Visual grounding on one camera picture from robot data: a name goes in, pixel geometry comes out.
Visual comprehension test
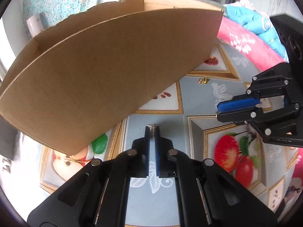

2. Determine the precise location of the gold abacus charm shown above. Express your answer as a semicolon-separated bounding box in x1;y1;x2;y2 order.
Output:
147;124;159;139

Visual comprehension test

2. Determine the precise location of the floral wall cloth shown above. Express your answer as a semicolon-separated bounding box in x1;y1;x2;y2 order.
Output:
22;0;112;26

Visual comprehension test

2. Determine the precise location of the blue quilt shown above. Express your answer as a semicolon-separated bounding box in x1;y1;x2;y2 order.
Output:
225;3;289;57

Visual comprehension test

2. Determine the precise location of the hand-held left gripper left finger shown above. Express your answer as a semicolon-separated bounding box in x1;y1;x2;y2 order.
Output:
27;126;150;227

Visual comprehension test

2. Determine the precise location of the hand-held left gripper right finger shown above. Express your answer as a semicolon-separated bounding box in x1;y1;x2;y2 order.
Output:
155;126;278;227

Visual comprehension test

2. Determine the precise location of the pink floral blanket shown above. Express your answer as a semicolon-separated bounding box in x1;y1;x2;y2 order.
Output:
216;16;288;72

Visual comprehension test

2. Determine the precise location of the pink rolled mat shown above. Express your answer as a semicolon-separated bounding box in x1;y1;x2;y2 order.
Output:
27;13;44;38

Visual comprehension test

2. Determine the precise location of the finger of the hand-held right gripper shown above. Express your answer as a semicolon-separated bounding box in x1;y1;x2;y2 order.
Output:
216;105;303;147
216;63;296;113

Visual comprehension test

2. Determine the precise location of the brown cardboard box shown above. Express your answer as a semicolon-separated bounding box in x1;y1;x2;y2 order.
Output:
0;0;224;155

